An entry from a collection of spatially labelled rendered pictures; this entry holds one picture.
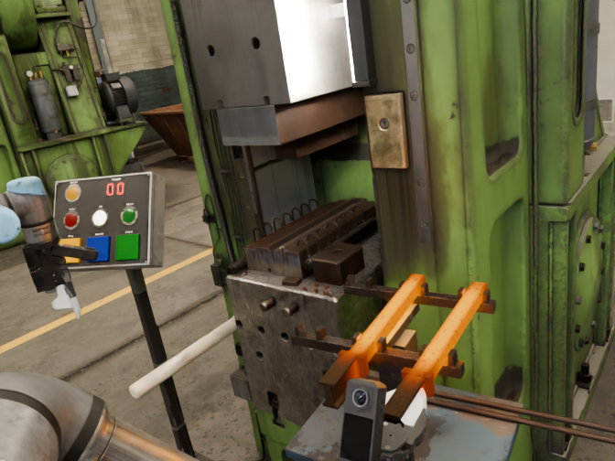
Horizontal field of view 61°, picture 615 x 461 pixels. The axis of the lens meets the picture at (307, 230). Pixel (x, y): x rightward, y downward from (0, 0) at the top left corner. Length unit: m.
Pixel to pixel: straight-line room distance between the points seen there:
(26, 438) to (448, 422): 0.83
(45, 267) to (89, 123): 4.83
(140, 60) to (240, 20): 9.19
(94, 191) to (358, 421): 1.25
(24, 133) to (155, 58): 5.09
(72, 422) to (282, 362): 0.95
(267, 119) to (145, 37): 9.35
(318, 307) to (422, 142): 0.46
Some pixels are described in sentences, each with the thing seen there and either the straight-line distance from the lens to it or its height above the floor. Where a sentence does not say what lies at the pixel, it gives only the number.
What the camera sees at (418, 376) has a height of 1.01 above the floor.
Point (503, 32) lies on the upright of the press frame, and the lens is 1.53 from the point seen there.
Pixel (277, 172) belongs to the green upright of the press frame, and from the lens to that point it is 1.66.
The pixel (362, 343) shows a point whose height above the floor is 1.01.
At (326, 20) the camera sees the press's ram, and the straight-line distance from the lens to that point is 1.37.
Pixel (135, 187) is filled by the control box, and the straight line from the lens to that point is 1.66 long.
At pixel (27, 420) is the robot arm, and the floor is 1.21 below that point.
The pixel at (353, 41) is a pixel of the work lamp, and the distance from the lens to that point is 1.24.
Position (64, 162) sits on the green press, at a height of 0.71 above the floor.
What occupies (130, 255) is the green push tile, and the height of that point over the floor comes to 0.99.
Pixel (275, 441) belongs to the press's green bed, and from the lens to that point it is 1.76.
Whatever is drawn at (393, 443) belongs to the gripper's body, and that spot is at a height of 1.01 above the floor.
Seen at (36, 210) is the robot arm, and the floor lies 1.22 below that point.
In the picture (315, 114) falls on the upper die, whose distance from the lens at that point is 1.38.
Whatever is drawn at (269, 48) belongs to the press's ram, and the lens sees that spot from 1.25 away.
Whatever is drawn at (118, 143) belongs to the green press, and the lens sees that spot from 6.53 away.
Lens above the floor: 1.49
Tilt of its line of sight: 19 degrees down
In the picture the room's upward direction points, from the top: 9 degrees counter-clockwise
